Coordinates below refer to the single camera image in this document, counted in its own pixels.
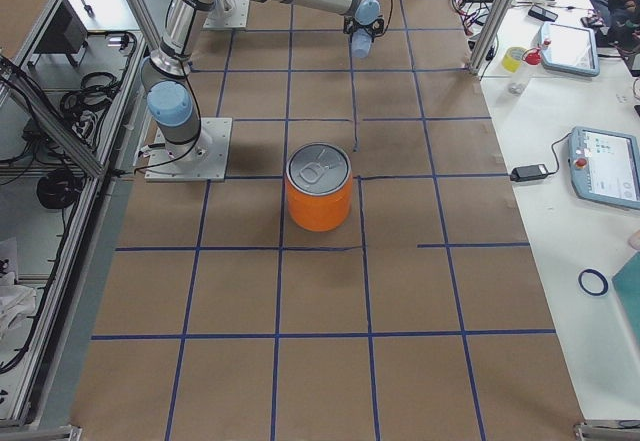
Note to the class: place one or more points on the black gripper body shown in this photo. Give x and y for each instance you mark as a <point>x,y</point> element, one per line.
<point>347,26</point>

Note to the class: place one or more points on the light blue plastic cup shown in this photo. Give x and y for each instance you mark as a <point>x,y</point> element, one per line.
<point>360,44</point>

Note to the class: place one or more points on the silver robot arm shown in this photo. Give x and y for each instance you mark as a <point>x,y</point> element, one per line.
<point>164,74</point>

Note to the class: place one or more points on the small clear cup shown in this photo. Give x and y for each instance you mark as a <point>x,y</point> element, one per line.
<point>516,88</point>

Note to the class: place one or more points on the orange can with metal lid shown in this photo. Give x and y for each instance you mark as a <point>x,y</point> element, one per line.
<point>318,186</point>

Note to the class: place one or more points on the yellow tape roll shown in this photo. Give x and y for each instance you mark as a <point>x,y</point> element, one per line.
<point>512,58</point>

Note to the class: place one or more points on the black smartphone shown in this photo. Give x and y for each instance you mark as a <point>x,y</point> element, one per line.
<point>542,14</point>

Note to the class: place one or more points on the red emergency stop button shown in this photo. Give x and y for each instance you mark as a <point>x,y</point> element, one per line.
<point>532,57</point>

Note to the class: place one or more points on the upper teach pendant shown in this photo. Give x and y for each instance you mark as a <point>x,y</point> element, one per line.
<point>569,49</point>

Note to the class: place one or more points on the teach pendant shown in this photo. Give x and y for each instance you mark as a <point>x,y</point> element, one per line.
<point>569,49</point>
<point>604,166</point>

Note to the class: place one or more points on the black power adapter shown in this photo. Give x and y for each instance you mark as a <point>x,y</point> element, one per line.
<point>529,173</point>

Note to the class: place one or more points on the black box on shelf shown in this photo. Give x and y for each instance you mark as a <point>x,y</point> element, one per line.
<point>65,34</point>

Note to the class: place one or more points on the lower teach pendant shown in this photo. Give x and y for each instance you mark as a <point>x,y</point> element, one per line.
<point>604,166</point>

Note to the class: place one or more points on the teal board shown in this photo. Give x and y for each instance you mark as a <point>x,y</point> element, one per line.
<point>626,288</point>

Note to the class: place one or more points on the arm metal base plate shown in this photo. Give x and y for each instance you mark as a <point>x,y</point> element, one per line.
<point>206,161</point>
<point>228,15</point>

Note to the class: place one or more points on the aluminium frame post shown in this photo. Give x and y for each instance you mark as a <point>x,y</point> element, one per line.
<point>488,34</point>

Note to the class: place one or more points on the aluminium frame rail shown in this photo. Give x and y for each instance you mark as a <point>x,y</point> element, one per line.
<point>33,102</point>

